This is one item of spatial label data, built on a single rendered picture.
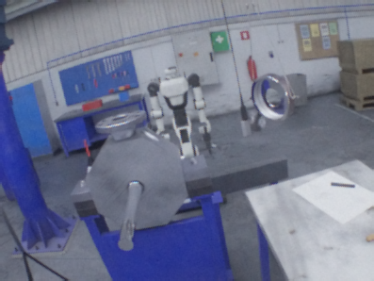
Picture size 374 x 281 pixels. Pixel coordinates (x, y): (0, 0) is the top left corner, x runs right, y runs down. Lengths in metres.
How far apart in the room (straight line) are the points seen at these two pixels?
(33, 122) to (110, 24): 2.79
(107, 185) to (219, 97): 5.44
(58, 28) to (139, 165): 6.00
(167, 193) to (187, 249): 0.39
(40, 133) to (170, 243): 5.69
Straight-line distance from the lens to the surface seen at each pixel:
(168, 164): 1.42
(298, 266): 1.16
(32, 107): 6.97
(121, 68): 6.66
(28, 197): 3.36
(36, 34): 7.44
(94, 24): 6.91
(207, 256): 1.77
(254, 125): 2.46
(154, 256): 1.75
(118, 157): 1.43
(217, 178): 1.91
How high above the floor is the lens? 1.69
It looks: 18 degrees down
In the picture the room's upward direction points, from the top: 12 degrees counter-clockwise
